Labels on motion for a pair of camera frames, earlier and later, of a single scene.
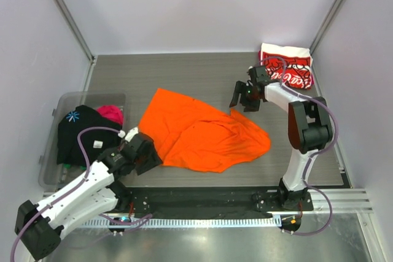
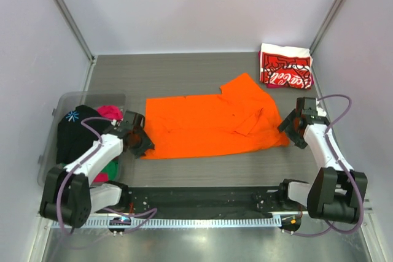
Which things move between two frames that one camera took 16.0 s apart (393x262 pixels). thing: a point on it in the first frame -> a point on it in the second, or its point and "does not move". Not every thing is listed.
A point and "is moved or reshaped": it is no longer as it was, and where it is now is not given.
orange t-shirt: x=190 y=134 is moved or reshaped
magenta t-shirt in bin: x=112 y=113 does not move
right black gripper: x=241 y=88 -> x=286 y=125
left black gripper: x=153 y=160 -> x=146 y=144
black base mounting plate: x=200 y=202 does not move
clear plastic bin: x=52 y=175 does not move
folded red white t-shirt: x=291 y=65 does not move
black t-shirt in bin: x=94 y=142 does not move
